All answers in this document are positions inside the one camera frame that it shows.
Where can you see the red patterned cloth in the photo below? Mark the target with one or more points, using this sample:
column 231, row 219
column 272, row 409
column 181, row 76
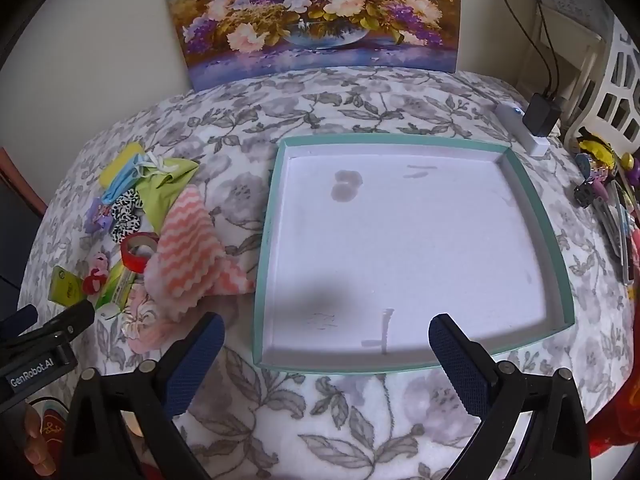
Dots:
column 615, row 435

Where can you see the pink white striped cloth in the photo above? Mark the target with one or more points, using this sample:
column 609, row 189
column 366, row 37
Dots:
column 185, row 240

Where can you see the white furniture frame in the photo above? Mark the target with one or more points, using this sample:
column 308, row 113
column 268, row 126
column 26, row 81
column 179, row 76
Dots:
column 539, row 45

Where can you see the red tape roll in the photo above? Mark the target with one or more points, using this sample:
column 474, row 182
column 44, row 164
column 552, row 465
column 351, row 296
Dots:
column 132, row 261

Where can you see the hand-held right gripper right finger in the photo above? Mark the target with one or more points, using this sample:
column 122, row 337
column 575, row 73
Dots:
column 455, row 360

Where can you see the teal-edged white box lid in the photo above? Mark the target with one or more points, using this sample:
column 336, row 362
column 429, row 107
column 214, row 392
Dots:
column 400, row 240

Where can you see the pile of hair accessories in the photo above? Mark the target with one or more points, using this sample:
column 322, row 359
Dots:
column 615, row 220

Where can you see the yellow black plush toy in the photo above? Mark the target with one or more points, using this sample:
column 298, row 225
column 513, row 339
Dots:
column 597, row 149

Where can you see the black white spotted scrunchie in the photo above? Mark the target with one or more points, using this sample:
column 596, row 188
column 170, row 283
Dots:
column 122, row 210

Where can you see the white power strip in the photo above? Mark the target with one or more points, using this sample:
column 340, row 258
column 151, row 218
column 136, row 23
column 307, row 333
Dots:
column 535, row 145

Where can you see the green cloth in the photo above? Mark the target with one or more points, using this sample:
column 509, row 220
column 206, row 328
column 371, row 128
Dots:
column 160, row 185

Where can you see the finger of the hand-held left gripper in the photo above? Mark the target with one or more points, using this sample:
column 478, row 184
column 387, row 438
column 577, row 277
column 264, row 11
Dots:
column 17, row 321
column 67, row 322

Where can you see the green tissue packet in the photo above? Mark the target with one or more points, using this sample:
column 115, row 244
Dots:
column 65, row 287
column 117, row 285

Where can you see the white lattice chair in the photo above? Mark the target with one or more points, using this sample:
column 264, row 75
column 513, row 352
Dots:
column 622, row 75

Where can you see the purple tissue packet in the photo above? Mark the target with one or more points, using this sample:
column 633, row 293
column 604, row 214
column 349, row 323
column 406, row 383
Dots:
column 97, row 217

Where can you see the dark wooden cabinet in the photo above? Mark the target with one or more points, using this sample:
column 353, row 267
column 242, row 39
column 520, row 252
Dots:
column 15, row 240

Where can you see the grey floral blanket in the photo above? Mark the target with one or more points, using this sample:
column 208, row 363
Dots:
column 350, row 100

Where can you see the flower painting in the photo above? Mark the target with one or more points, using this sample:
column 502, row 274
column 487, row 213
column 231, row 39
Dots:
column 300, row 10

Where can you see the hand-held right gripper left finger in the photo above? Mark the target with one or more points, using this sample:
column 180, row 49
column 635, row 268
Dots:
column 200, row 360

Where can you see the yellow sponge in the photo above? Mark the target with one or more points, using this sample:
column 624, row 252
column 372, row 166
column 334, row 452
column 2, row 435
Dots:
column 117, row 162

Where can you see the red pink plush toy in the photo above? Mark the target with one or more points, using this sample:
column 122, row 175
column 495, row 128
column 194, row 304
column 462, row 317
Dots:
column 95, row 280

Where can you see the person's left hand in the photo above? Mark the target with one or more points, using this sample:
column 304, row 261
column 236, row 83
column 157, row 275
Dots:
column 37, row 447

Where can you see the blue face mask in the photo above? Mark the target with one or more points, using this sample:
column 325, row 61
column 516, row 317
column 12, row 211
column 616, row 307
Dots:
column 122, row 180

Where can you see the black charger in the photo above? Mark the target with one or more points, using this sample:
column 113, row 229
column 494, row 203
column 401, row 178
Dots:
column 540, row 112

